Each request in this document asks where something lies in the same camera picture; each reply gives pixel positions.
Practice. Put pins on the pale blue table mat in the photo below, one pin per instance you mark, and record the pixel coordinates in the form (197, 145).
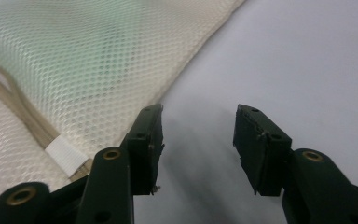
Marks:
(286, 62)

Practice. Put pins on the clear zip bag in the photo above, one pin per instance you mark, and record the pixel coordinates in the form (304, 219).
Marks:
(74, 62)

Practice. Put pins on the green cloth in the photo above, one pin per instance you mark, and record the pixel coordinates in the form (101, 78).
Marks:
(84, 59)

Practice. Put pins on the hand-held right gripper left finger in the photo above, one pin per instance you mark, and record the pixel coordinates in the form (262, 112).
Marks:
(144, 149)

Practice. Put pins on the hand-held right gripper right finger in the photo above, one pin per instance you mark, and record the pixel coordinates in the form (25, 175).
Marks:
(261, 155)

